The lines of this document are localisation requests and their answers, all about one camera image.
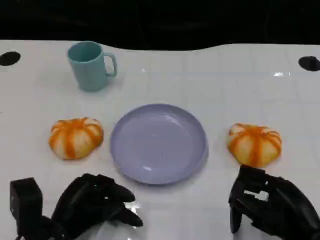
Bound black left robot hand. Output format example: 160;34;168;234
51;173;144;240

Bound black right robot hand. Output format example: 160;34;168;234
228;164;320;240

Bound orange and white bread roll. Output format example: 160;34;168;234
48;116;104;161
226;122;283;168

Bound lilac plate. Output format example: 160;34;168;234
109;103;210;186

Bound pale green mug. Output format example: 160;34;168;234
67;40;118;92

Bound black table grommet hole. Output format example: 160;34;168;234
0;51;22;67
298;55;320;72

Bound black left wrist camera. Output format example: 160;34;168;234
9;177;44;236

